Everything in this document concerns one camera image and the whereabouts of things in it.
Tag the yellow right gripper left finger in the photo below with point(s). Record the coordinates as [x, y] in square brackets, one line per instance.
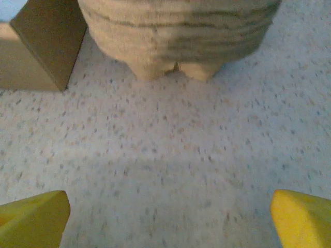
[31, 222]

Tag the brown cardboard napkin box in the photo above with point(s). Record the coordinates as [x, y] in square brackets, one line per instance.
[46, 38]

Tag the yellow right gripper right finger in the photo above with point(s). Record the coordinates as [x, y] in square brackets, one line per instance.
[305, 222]

